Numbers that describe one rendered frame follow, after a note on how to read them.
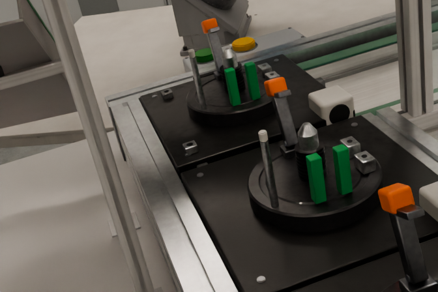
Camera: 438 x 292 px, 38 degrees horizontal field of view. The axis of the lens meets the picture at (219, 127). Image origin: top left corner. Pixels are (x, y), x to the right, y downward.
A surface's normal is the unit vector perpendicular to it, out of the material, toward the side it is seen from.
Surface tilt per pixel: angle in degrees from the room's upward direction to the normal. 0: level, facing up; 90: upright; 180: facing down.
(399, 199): 68
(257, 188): 0
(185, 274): 0
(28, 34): 135
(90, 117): 90
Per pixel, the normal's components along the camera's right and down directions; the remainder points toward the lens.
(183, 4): -0.17, 0.49
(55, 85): 0.22, 0.93
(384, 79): -0.18, -0.87
